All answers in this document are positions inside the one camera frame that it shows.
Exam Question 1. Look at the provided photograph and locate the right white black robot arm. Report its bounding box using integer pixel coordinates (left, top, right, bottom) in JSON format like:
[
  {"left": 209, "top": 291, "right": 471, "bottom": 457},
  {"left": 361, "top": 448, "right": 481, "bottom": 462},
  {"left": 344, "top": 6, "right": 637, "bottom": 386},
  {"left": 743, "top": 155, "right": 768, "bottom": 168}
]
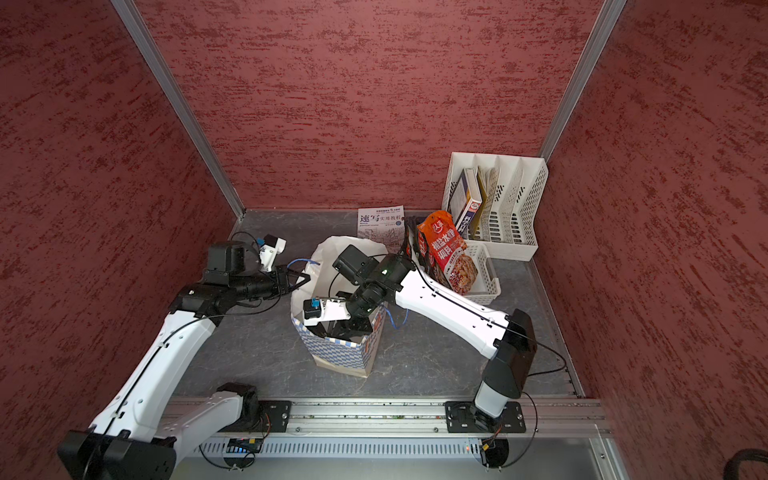
[{"left": 302, "top": 245, "right": 538, "bottom": 433}]

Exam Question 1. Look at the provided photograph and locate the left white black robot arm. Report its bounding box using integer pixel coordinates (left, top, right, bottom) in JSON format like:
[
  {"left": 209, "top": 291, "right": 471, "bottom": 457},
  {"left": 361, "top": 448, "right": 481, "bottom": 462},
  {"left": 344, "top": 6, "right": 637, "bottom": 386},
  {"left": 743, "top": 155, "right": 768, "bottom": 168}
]
[{"left": 57, "top": 240, "right": 310, "bottom": 479}]

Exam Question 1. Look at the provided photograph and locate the blue checkered paper bag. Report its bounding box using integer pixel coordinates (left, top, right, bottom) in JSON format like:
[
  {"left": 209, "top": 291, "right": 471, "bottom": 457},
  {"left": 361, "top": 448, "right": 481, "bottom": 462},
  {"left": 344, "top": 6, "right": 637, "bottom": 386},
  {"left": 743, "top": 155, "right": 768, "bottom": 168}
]
[{"left": 291, "top": 236, "right": 388, "bottom": 378}]

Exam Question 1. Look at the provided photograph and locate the white printed booklet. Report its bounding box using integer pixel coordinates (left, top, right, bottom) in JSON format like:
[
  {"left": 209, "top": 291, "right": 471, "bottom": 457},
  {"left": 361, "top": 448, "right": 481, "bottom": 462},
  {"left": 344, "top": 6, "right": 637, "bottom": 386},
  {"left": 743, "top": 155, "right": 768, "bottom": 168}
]
[{"left": 357, "top": 206, "right": 405, "bottom": 254}]

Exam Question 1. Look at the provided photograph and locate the blue white box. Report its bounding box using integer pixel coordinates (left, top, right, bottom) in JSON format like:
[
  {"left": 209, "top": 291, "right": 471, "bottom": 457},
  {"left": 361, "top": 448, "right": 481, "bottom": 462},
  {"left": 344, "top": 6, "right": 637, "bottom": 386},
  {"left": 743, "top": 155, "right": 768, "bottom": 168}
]
[{"left": 449, "top": 168, "right": 484, "bottom": 239}]

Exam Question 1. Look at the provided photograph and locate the white file organizer rack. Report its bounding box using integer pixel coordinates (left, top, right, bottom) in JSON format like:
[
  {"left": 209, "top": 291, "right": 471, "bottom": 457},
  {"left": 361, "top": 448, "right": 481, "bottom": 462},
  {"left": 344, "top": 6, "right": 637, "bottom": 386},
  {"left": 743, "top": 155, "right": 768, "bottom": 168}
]
[{"left": 442, "top": 152, "right": 549, "bottom": 262}]

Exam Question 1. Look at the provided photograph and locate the white plastic basket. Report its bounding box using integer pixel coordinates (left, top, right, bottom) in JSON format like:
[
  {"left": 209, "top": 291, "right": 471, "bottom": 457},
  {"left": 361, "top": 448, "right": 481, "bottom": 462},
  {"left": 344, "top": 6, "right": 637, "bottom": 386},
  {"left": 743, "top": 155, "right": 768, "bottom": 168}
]
[{"left": 465, "top": 240, "right": 501, "bottom": 306}]

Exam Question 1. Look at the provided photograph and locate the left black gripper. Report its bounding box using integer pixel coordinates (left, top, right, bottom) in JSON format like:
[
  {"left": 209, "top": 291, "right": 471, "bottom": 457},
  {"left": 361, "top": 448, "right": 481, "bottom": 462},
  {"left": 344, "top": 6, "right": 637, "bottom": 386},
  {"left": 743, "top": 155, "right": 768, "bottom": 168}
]
[{"left": 231, "top": 264, "right": 310, "bottom": 300}]

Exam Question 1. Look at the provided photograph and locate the orange red condiment packet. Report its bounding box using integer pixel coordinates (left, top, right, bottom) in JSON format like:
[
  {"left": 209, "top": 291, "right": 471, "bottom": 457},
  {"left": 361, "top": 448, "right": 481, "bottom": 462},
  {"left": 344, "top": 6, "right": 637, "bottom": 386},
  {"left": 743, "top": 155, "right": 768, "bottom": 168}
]
[{"left": 417, "top": 210, "right": 478, "bottom": 295}]

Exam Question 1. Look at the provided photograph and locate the aluminium mounting rail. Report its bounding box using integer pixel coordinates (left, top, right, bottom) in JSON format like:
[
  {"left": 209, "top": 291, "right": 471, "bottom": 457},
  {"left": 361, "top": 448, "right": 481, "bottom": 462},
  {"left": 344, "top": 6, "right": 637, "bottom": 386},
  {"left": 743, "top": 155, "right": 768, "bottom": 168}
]
[{"left": 255, "top": 397, "right": 613, "bottom": 438}]

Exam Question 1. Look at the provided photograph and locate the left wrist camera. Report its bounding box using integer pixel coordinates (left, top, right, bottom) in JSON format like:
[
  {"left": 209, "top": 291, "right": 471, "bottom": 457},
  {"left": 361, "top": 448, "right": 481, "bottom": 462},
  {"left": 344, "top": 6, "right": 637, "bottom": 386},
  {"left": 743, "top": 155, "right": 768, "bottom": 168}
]
[{"left": 257, "top": 234, "right": 286, "bottom": 273}]

